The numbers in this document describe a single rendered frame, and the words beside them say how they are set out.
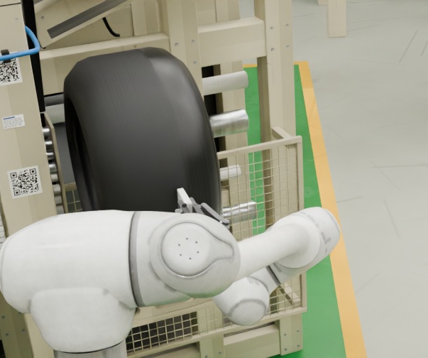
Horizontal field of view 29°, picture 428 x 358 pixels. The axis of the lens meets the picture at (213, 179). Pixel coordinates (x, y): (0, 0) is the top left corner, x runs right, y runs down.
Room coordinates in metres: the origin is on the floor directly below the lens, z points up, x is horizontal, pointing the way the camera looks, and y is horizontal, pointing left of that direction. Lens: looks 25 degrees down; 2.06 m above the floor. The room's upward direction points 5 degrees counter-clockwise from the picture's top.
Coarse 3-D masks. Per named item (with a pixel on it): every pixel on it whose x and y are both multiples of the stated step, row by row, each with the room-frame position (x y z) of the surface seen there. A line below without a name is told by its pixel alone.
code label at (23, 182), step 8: (24, 168) 1.84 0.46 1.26; (32, 168) 1.84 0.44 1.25; (8, 176) 1.83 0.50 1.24; (16, 176) 1.83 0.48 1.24; (24, 176) 1.84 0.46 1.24; (32, 176) 1.84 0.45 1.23; (16, 184) 1.83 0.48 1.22; (24, 184) 1.84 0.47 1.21; (32, 184) 1.84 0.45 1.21; (40, 184) 1.85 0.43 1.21; (16, 192) 1.83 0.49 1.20; (24, 192) 1.84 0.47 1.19; (32, 192) 1.84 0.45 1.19; (40, 192) 1.85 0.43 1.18
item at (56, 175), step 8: (48, 120) 2.32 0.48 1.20; (48, 128) 2.27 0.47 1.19; (48, 136) 2.36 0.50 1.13; (48, 144) 2.25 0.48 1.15; (56, 144) 2.25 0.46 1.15; (48, 152) 2.26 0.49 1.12; (56, 152) 2.25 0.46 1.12; (48, 160) 2.38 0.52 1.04; (56, 160) 2.25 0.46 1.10; (56, 168) 2.25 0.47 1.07; (56, 176) 2.26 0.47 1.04; (56, 184) 2.27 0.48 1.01; (56, 192) 2.25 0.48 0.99; (64, 192) 2.25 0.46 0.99; (56, 200) 2.26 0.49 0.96; (64, 200) 2.25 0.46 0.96; (0, 208) 2.19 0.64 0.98; (56, 208) 2.25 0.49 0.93; (64, 208) 2.26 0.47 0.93
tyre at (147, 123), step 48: (144, 48) 2.07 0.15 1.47; (96, 96) 1.85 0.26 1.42; (144, 96) 1.85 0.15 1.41; (192, 96) 1.88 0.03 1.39; (96, 144) 1.77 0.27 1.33; (144, 144) 1.76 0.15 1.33; (192, 144) 1.79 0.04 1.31; (96, 192) 2.18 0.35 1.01; (144, 192) 1.72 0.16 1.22; (192, 192) 1.75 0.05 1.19
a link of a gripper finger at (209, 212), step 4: (204, 204) 1.67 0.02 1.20; (204, 208) 1.66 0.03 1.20; (208, 208) 1.66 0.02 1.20; (204, 212) 1.67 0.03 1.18; (208, 212) 1.65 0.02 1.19; (212, 212) 1.64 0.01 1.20; (208, 216) 1.65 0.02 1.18; (212, 216) 1.63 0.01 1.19; (216, 216) 1.63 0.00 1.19; (220, 216) 1.63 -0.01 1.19; (216, 220) 1.62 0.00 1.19; (220, 220) 1.61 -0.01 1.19; (224, 220) 1.61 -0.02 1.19; (228, 220) 1.61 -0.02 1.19; (224, 224) 1.60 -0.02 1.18; (228, 224) 1.60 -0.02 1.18
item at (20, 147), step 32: (0, 0) 1.84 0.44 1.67; (0, 32) 1.84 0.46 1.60; (0, 96) 1.83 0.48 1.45; (32, 96) 1.85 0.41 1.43; (0, 128) 1.83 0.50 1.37; (32, 128) 1.85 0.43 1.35; (0, 160) 1.82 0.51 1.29; (32, 160) 1.85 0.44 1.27; (0, 192) 1.82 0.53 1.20; (32, 320) 1.82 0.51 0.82; (32, 352) 1.84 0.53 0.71
